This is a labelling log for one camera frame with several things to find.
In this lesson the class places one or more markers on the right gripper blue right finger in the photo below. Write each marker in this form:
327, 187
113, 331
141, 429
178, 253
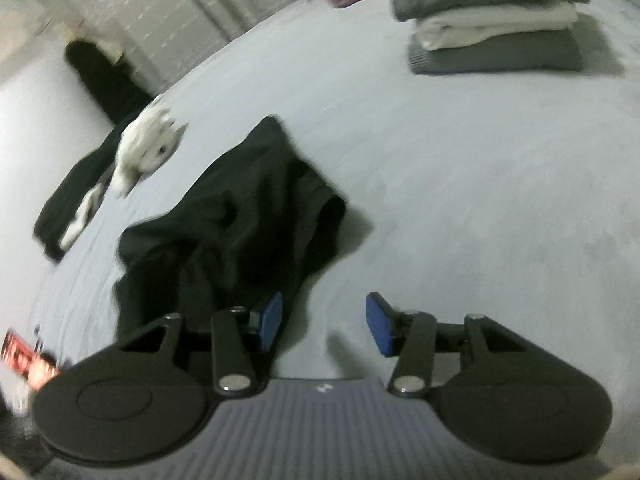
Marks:
410, 337

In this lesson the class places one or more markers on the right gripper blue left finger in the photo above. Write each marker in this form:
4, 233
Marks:
243, 339

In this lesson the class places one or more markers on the black t-shirt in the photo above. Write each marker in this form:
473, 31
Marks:
257, 222

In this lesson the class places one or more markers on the white cloth by black garment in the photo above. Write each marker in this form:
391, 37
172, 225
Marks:
86, 210

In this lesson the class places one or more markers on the white plush dog toy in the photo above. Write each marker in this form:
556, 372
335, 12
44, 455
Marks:
146, 143

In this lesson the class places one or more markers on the black garment on bed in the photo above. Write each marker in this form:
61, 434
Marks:
60, 209

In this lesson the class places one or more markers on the hanging black coat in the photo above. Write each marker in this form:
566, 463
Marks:
109, 84

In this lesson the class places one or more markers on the folded white shirt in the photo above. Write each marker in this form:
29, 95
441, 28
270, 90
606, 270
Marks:
463, 27

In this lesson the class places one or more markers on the grey dotted curtain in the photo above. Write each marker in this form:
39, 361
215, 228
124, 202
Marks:
162, 40

